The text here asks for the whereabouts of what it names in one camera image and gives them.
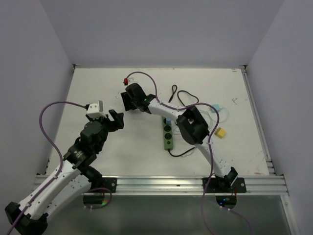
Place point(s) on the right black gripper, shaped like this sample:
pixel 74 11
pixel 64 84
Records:
pixel 126 100

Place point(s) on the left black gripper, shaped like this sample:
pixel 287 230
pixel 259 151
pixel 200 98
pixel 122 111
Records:
pixel 117 124

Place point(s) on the green power strip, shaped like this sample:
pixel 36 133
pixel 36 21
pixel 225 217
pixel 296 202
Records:
pixel 167 135

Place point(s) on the teal charger plug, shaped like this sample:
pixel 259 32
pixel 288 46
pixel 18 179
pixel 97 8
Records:
pixel 216 108

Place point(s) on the yellow usb charger plug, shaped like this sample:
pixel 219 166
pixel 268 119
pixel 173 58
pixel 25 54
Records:
pixel 220 132

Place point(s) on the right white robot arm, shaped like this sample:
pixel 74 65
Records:
pixel 192 125

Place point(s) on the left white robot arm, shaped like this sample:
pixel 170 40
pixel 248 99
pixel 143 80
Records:
pixel 72 177

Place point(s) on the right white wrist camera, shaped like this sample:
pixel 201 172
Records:
pixel 128 81

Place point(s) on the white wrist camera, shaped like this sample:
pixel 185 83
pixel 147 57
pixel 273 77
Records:
pixel 95 109
pixel 128 81

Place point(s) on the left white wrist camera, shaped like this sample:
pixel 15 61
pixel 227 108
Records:
pixel 95 109

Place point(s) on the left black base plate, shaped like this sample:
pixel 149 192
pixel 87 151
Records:
pixel 109 183

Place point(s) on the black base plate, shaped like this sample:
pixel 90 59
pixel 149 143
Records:
pixel 212 184
pixel 109 183

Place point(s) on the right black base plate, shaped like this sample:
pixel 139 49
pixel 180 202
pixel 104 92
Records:
pixel 212 184

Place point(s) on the aluminium rail frame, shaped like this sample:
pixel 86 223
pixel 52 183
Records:
pixel 134 155

